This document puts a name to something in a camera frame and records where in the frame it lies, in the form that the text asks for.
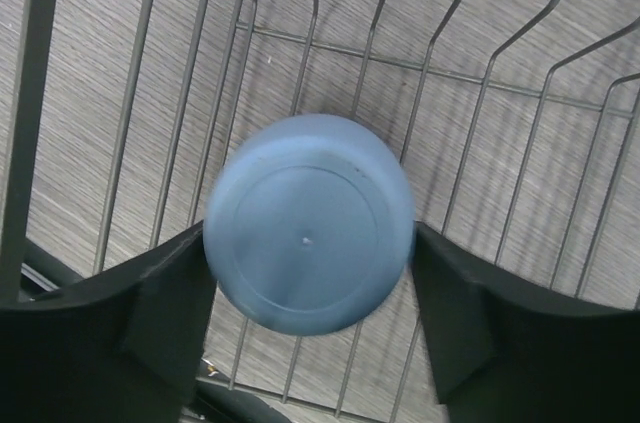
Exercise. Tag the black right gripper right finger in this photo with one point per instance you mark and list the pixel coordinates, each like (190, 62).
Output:
(503, 349)

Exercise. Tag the light blue plastic cup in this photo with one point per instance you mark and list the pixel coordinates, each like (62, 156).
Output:
(310, 225)

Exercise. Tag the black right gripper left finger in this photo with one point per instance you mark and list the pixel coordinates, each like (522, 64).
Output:
(121, 346)

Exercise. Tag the black wire dish rack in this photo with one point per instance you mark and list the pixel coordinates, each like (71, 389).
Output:
(515, 121)

